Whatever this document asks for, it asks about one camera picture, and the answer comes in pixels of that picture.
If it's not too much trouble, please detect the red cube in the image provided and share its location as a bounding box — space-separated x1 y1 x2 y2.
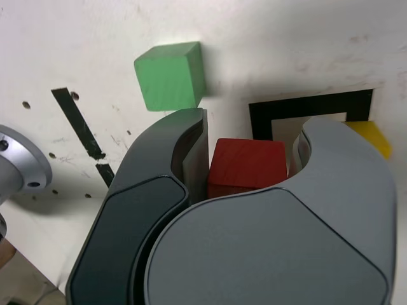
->
207 137 289 201

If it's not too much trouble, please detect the green cube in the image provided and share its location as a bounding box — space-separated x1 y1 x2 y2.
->
133 41 208 112

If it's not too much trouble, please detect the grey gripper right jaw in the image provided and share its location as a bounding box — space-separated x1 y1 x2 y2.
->
130 116 398 305

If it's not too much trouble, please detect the yellow cube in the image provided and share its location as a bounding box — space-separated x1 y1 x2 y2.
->
344 120 393 160

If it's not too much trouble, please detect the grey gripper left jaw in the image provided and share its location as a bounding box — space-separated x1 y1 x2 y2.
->
64 107 211 305

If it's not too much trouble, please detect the black tape square outline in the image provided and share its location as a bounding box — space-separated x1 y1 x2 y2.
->
248 88 375 143

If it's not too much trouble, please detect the black tape strip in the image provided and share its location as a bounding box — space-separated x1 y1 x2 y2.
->
50 86 116 189

